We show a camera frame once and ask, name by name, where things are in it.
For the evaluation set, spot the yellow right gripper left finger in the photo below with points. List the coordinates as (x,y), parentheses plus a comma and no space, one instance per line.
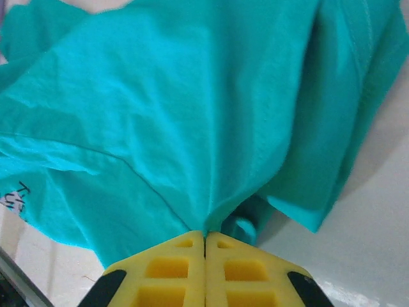
(166,281)

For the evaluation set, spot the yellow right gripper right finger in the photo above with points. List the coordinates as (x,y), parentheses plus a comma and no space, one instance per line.
(249,281)

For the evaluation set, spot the teal t-shirt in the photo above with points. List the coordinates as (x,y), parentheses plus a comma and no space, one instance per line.
(191,112)

